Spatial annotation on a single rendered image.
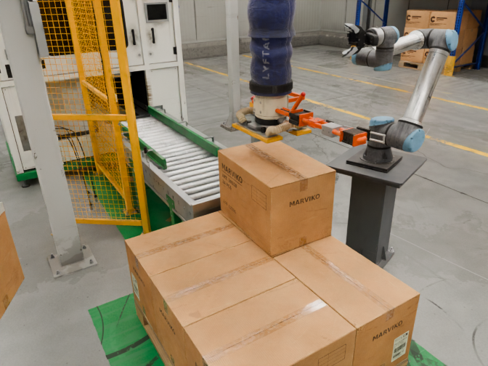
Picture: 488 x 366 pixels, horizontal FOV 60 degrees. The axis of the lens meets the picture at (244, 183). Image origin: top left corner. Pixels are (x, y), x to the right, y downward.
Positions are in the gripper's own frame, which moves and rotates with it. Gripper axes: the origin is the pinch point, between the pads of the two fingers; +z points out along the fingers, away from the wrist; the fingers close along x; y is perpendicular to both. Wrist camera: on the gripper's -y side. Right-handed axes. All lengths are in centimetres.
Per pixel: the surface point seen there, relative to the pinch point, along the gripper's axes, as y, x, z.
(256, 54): 25.3, -5.9, 32.9
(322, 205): -6, -81, 13
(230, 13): 340, -8, -139
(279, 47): 17.8, -2.4, 24.9
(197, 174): 117, -105, 26
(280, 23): 16.2, 8.5, 25.4
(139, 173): 136, -101, 65
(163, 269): 18, -103, 95
